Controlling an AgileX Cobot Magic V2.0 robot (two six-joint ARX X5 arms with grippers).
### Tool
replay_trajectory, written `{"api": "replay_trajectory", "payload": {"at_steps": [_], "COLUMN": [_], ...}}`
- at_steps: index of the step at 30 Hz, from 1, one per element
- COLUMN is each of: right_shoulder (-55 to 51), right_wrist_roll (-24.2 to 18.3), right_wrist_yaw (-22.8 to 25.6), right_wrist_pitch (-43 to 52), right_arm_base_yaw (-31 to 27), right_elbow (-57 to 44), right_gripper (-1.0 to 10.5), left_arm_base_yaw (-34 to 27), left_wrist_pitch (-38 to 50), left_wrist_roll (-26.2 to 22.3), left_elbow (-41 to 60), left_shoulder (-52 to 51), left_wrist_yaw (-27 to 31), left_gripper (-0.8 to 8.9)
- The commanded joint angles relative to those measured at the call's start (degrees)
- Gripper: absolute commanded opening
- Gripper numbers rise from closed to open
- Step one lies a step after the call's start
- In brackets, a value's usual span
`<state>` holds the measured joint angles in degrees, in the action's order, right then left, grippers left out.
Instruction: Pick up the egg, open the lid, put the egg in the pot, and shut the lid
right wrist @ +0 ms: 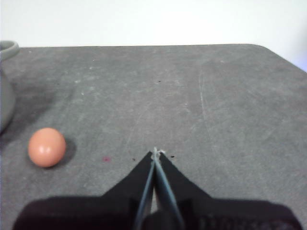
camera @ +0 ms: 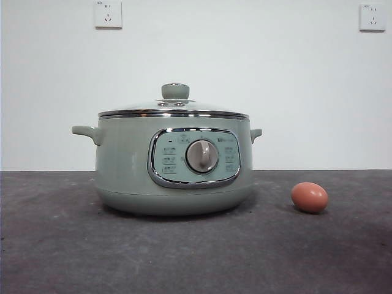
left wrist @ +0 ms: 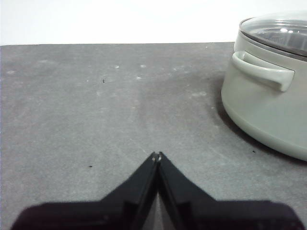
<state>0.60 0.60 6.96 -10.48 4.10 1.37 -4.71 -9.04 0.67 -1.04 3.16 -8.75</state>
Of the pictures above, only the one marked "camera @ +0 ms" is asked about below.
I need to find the glass lid with green knob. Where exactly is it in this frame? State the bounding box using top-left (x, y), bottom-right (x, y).
top-left (97, 83), bottom-right (251, 120)

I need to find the brown egg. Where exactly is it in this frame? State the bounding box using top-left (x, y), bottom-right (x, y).
top-left (290, 182), bottom-right (330, 214)

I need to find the green electric cooking pot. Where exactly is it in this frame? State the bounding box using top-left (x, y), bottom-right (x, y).
top-left (71, 118), bottom-right (263, 216)

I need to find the white wall socket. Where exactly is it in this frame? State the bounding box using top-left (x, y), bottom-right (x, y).
top-left (359, 3), bottom-right (386, 33)
top-left (94, 0), bottom-right (123, 31)

